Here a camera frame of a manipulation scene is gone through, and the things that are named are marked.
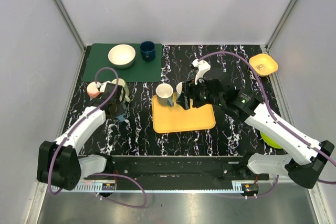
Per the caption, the orange square dish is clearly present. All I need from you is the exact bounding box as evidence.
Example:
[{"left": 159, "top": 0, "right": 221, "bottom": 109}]
[{"left": 249, "top": 54, "right": 279, "bottom": 77}]

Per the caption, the clear glass mug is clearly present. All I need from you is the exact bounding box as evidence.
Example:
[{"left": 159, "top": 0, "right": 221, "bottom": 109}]
[{"left": 155, "top": 83, "right": 174, "bottom": 108}]

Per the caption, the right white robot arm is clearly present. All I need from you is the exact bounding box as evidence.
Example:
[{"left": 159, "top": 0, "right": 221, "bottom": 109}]
[{"left": 176, "top": 79, "right": 334, "bottom": 189}]

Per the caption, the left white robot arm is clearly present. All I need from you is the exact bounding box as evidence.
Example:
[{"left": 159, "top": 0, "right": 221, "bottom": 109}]
[{"left": 37, "top": 79, "right": 130, "bottom": 190}]

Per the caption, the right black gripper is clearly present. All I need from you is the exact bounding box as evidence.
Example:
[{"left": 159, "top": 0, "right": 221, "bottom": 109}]
[{"left": 176, "top": 78, "right": 224, "bottom": 111}]

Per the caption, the dark blue mug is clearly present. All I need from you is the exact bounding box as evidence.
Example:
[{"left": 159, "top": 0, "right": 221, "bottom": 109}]
[{"left": 140, "top": 41, "right": 155, "bottom": 61}]

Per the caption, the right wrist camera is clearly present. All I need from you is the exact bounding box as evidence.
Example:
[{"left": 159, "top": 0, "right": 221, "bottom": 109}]
[{"left": 192, "top": 59, "right": 211, "bottom": 85}]

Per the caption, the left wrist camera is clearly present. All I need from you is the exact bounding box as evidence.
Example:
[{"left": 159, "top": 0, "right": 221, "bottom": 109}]
[{"left": 94, "top": 81, "right": 116, "bottom": 97}]

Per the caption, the orange rectangular tray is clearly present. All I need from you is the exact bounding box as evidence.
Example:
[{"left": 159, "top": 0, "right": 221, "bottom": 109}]
[{"left": 152, "top": 95, "right": 216, "bottom": 134}]

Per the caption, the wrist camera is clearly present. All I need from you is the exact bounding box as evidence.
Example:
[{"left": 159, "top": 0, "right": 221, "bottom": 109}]
[
  {"left": 94, "top": 81, "right": 116, "bottom": 97},
  {"left": 192, "top": 59, "right": 211, "bottom": 85}
]

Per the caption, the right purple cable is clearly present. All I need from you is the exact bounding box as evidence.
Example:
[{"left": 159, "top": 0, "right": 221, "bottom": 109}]
[{"left": 196, "top": 51, "right": 336, "bottom": 199}]

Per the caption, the cream bowl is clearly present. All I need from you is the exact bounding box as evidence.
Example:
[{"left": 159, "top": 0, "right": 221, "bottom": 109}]
[{"left": 108, "top": 44, "right": 136, "bottom": 69}]

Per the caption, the pink mug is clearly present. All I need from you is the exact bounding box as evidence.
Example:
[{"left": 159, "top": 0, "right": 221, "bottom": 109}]
[{"left": 87, "top": 82, "right": 100, "bottom": 100}]

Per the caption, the dark green mat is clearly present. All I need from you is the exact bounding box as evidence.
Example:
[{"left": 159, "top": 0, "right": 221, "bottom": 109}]
[{"left": 82, "top": 42, "right": 163, "bottom": 83}]

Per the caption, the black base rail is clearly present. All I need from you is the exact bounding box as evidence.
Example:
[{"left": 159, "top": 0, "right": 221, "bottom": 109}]
[{"left": 98, "top": 156, "right": 269, "bottom": 181}]

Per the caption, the lime green plate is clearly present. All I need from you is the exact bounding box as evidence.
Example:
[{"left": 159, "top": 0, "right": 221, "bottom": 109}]
[{"left": 260, "top": 131, "right": 282, "bottom": 149}]

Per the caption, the light green mug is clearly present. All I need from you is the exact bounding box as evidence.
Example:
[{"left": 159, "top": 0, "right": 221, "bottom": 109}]
[{"left": 112, "top": 78, "right": 130, "bottom": 103}]

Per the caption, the beige mug blue inside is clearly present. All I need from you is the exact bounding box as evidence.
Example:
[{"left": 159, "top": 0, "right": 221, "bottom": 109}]
[{"left": 115, "top": 103, "right": 127, "bottom": 122}]

